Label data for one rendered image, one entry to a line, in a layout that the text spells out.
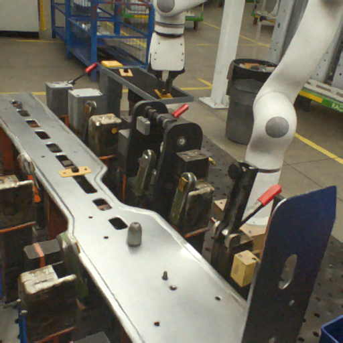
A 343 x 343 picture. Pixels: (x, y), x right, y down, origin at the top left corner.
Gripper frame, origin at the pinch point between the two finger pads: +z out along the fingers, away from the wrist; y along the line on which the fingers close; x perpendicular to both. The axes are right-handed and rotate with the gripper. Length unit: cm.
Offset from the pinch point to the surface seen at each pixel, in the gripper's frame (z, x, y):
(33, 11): 76, -660, 25
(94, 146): 18.6, 1.9, 21.3
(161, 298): 19, 68, 19
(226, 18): 23, -328, -168
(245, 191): 2, 61, 2
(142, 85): 2.7, -9.7, 4.4
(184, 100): 3.1, 4.1, -5.6
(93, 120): 10.9, -0.3, 21.5
